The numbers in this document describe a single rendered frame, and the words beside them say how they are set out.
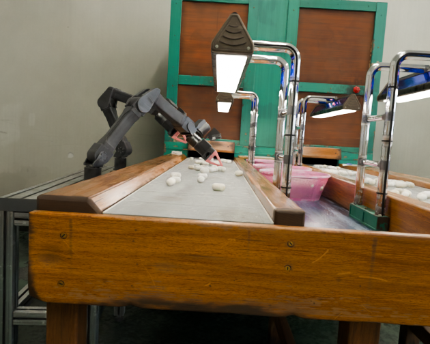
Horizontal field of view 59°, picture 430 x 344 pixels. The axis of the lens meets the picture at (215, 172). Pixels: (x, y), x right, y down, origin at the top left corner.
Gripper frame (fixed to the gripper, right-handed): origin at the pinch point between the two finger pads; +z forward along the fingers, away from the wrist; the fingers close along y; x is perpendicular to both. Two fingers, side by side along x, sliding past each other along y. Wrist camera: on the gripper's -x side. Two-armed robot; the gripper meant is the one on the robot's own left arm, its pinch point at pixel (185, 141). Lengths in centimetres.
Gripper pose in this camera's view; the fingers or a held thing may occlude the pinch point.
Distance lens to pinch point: 196.4
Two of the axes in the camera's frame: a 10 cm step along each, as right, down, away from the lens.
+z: 7.2, 7.0, 0.5
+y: 0.1, -0.9, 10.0
